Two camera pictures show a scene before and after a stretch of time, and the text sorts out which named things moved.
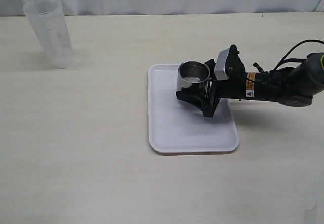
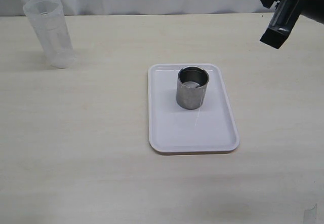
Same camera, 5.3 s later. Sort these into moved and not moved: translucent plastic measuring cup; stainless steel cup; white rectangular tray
Moved: stainless steel cup
Not moved: white rectangular tray; translucent plastic measuring cup
